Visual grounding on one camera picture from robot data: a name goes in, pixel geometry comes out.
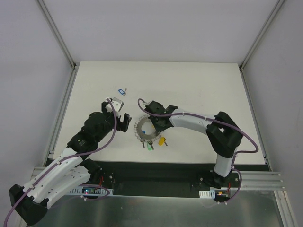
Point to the right side frame rail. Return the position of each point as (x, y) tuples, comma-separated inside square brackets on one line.
[(266, 158)]

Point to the aluminium frame post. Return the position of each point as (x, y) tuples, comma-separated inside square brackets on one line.
[(56, 33), (261, 34)]

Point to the right white cable duct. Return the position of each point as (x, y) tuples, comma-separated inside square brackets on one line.
[(207, 194)]

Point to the blue tagged key on table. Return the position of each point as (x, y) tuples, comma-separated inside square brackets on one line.
[(122, 91)]

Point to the green key tag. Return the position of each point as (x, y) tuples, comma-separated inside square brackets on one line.
[(149, 146)]

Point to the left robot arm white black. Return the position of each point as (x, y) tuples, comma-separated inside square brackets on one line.
[(72, 167)]

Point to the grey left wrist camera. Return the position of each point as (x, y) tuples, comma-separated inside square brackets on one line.
[(114, 104)]

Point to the white cable duct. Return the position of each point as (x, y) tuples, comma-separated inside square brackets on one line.
[(90, 191), (207, 194)]

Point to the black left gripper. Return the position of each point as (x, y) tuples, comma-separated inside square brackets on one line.
[(115, 117)]

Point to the left side frame rail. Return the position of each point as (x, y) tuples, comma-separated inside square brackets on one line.
[(60, 116)]

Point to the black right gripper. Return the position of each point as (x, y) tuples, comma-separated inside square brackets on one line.
[(154, 121)]

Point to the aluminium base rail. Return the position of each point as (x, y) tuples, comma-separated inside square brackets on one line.
[(262, 181), (39, 174)]

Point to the right aluminium frame post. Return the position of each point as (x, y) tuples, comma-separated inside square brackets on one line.
[(261, 34)]

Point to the left white cable duct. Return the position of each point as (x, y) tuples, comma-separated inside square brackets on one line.
[(90, 191)]

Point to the frame rail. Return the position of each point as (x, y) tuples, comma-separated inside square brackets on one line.
[(266, 158), (60, 116)]

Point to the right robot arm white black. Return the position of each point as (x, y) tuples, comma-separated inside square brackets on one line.
[(220, 129)]

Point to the large metal keyring with rings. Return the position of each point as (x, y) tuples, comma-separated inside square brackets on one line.
[(144, 123)]

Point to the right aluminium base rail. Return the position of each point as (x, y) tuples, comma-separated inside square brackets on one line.
[(262, 181)]

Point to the left aluminium frame post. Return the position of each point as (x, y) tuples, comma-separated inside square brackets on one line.
[(56, 33)]

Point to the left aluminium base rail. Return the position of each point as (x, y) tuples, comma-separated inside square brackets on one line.
[(39, 174)]

